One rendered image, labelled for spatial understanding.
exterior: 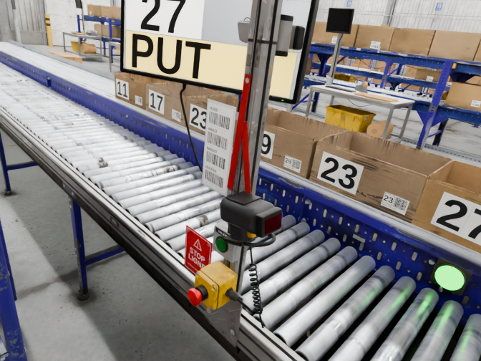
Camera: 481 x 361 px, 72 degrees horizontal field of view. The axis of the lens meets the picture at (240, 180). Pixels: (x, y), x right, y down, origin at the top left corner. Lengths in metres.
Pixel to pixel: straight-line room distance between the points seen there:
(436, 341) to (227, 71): 0.82
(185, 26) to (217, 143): 0.29
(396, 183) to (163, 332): 1.28
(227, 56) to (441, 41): 5.14
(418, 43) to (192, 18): 5.21
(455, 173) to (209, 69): 0.97
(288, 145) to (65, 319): 1.38
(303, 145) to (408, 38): 4.76
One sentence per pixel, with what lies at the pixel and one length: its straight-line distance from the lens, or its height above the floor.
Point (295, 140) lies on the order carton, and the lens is 1.32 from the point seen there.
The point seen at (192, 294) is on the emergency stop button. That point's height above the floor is 0.85.
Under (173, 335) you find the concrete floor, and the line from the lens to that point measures 1.81.
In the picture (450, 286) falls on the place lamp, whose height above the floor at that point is 0.79.
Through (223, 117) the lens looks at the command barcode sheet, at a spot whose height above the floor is 1.22.
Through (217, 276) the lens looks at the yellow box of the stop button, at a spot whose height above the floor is 0.88.
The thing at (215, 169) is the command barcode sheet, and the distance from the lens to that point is 0.73.
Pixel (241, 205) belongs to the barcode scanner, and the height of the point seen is 1.08.
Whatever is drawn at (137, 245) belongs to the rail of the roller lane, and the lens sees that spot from 1.18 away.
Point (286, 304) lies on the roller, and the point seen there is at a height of 0.75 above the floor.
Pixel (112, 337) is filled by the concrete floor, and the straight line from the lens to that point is 1.84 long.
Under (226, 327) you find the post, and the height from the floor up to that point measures 0.70.
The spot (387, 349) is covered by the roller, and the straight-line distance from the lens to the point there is 0.92.
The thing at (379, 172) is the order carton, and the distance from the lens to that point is 1.18.
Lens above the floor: 1.38
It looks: 24 degrees down
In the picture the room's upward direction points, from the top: 7 degrees clockwise
